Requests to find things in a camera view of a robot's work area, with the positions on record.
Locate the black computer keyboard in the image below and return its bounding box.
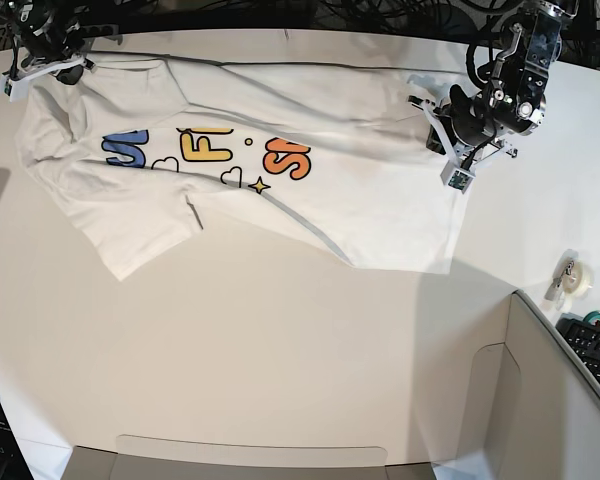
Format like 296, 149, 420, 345
556, 315, 600, 384

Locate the grey cardboard box right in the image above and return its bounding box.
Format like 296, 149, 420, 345
432, 291, 600, 479

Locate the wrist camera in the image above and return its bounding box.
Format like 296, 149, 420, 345
0, 75, 29, 102
440, 161, 476, 194

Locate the white printed t-shirt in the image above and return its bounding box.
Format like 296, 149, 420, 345
15, 54, 467, 279

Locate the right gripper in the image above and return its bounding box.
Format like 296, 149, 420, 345
1, 29, 95, 86

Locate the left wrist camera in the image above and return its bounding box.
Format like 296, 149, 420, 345
440, 161, 476, 194

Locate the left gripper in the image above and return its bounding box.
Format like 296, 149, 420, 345
408, 92, 518, 167

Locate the green tape roll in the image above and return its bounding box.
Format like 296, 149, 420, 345
583, 311, 600, 328

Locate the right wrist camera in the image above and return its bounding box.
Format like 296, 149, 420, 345
0, 75, 29, 102

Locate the clear tape dispenser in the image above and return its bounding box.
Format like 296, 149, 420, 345
544, 249, 594, 313

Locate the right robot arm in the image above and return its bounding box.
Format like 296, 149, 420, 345
0, 1, 93, 90

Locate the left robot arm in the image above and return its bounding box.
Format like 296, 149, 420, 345
409, 1, 579, 170

